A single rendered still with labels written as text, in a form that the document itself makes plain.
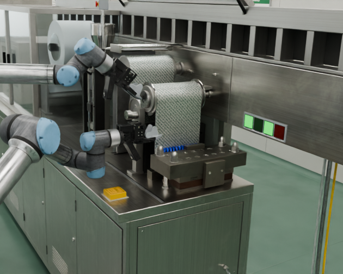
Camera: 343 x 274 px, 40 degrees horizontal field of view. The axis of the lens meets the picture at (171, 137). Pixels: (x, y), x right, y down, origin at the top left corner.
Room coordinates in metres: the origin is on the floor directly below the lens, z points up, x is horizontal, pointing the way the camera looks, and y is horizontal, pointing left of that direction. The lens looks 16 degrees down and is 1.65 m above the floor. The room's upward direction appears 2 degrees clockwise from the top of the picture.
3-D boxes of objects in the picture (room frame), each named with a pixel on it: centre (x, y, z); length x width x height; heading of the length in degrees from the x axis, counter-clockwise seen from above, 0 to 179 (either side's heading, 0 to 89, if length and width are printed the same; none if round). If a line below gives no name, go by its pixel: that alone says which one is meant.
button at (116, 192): (1.73, 0.22, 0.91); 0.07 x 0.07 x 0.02; 33
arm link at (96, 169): (1.80, 0.32, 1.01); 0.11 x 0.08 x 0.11; 64
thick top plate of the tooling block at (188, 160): (1.93, -0.12, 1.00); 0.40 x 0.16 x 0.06; 123
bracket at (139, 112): (2.00, 0.16, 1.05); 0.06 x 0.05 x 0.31; 123
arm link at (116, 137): (1.84, 0.24, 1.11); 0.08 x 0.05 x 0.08; 33
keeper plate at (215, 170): (1.86, -0.19, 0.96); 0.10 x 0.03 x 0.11; 123
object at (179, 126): (2.01, -0.03, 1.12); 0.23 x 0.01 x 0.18; 123
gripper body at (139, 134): (1.88, 0.17, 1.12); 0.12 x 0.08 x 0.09; 123
